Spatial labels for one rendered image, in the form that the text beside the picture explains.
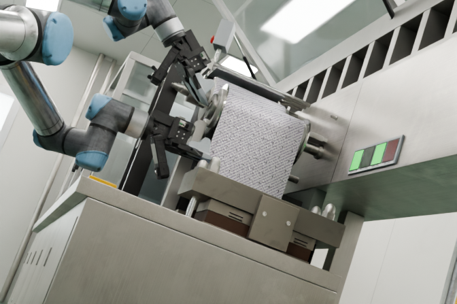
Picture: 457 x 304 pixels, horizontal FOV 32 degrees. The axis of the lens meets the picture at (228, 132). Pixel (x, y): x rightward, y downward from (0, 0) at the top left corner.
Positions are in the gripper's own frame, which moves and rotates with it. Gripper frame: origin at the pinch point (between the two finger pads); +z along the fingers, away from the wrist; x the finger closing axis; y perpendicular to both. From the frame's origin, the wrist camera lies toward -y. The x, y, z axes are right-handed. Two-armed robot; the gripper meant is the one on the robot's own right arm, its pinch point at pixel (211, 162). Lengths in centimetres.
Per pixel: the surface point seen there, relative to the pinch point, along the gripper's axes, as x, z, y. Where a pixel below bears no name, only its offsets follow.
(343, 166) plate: -14.5, 30.1, 9.2
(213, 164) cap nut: -17.7, -2.9, -3.8
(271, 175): -0.3, 16.8, 2.9
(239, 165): -0.3, 7.5, 2.1
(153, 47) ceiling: 460, 10, 171
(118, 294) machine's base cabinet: -26, -15, -41
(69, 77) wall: 556, -47, 140
